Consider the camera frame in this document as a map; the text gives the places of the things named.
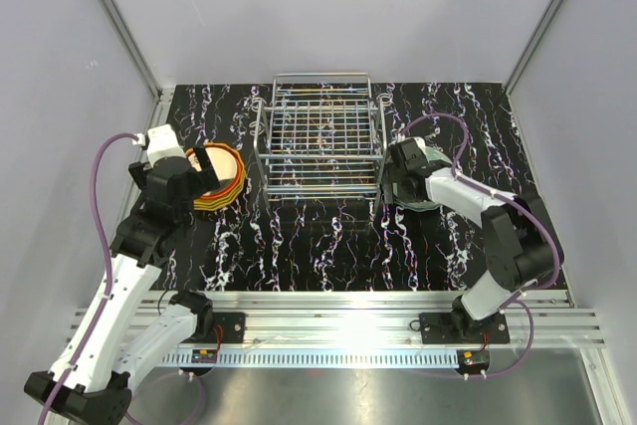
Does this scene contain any cream plate with dark patch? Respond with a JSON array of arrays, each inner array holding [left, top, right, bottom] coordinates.
[[203, 143, 239, 196]]

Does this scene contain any light green flower plate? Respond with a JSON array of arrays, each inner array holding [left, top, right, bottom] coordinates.
[[382, 146, 452, 206]]

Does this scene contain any white plate teal rim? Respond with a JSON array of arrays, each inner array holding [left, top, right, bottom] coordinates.
[[394, 199, 440, 213]]

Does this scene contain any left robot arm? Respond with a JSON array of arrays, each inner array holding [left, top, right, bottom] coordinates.
[[24, 147, 220, 424]]

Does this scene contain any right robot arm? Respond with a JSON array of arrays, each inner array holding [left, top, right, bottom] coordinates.
[[382, 137, 564, 343]]

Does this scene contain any yellow scalloped plate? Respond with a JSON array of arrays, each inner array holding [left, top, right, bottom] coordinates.
[[182, 143, 249, 213]]

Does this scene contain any red-orange scalloped plate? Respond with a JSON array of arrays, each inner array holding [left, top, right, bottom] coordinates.
[[184, 144, 246, 205]]

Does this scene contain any left controller board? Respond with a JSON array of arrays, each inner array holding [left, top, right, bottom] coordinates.
[[191, 348, 218, 363]]

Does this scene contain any controller board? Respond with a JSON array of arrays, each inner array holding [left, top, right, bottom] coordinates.
[[458, 349, 491, 369], [191, 348, 218, 363]]

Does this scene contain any right controller board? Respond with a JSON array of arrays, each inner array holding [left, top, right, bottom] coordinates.
[[458, 349, 491, 369]]

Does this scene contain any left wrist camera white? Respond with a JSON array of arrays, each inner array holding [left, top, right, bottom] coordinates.
[[132, 124, 186, 167]]

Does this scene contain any left aluminium frame post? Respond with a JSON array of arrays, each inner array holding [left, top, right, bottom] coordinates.
[[98, 0, 163, 103]]

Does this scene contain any aluminium frame post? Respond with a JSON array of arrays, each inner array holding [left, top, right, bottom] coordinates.
[[98, 0, 163, 103], [504, 0, 567, 97]]

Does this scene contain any metal wire dish rack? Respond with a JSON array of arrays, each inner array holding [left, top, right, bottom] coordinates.
[[253, 72, 388, 207]]

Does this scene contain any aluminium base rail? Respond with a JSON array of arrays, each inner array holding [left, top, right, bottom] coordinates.
[[74, 290, 606, 371]]

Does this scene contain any right aluminium frame post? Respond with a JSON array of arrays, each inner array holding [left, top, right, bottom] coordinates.
[[504, 0, 567, 97]]

